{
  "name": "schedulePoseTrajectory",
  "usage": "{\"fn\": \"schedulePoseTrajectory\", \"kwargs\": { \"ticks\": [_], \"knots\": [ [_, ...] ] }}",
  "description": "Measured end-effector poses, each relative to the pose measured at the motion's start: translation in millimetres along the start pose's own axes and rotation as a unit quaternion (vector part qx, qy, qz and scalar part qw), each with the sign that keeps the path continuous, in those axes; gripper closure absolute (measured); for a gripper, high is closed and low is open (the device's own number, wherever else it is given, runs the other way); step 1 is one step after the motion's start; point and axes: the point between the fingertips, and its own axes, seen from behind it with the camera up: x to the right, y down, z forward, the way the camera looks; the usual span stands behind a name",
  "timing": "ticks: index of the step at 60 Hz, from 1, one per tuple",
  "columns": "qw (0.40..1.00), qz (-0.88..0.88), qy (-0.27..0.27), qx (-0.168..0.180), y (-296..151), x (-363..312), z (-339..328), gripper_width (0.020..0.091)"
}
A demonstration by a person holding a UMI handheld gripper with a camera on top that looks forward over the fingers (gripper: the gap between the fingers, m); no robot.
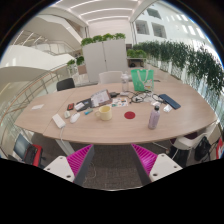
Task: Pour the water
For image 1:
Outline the long white sachet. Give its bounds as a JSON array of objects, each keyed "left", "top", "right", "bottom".
[{"left": 162, "top": 103, "right": 173, "bottom": 113}]

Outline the white chair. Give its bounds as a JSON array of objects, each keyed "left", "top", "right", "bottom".
[
  {"left": 98, "top": 70, "right": 124, "bottom": 85},
  {"left": 169, "top": 123, "right": 219, "bottom": 158}
]

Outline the flat round red coaster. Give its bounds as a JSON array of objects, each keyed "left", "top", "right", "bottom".
[{"left": 123, "top": 111, "right": 137, "bottom": 121}]

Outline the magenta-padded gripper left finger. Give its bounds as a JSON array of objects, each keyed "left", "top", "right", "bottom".
[{"left": 43, "top": 143, "right": 95, "bottom": 187}]

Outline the dark blue keyboard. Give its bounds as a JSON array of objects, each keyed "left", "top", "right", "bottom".
[{"left": 158, "top": 93, "right": 182, "bottom": 110}]

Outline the colourful sticker sheet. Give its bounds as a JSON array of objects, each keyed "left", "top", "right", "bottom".
[{"left": 108, "top": 97, "right": 129, "bottom": 108}]

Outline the small white box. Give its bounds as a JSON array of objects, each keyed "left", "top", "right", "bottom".
[{"left": 73, "top": 101, "right": 86, "bottom": 112}]

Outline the black bag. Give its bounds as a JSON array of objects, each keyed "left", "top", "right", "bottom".
[{"left": 194, "top": 135, "right": 212, "bottom": 162}]

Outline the black office chair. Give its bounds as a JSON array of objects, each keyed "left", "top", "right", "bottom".
[{"left": 55, "top": 77, "right": 76, "bottom": 92}]

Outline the tangle of black cables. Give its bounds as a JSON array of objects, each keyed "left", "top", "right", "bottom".
[{"left": 128, "top": 90, "right": 164, "bottom": 104}]

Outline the purple drink bottle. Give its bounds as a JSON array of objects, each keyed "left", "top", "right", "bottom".
[{"left": 147, "top": 105, "right": 161, "bottom": 131}]

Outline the white cabinet topped with plants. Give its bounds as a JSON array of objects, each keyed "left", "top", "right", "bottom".
[{"left": 80, "top": 32, "right": 129, "bottom": 84}]

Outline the white computer mouse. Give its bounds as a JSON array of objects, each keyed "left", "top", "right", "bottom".
[{"left": 69, "top": 112, "right": 82, "bottom": 124}]

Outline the white paper card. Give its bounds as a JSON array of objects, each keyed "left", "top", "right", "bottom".
[{"left": 31, "top": 103, "right": 45, "bottom": 111}]

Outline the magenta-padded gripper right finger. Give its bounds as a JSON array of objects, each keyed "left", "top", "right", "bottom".
[{"left": 130, "top": 143, "right": 183, "bottom": 186}]

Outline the red and black backpack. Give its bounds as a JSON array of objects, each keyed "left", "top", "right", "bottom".
[{"left": 22, "top": 143, "right": 44, "bottom": 168}]

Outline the row of green hedge plants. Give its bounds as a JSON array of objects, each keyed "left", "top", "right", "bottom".
[{"left": 133, "top": 39, "right": 224, "bottom": 98}]

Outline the green tote bag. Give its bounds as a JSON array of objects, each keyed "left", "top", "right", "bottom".
[{"left": 130, "top": 68, "right": 155, "bottom": 93}]

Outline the pale yellow mug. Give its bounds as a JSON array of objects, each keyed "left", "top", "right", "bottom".
[{"left": 94, "top": 105, "right": 113, "bottom": 122}]

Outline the planter box with green plants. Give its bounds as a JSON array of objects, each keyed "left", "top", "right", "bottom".
[{"left": 66, "top": 55, "right": 87, "bottom": 76}]

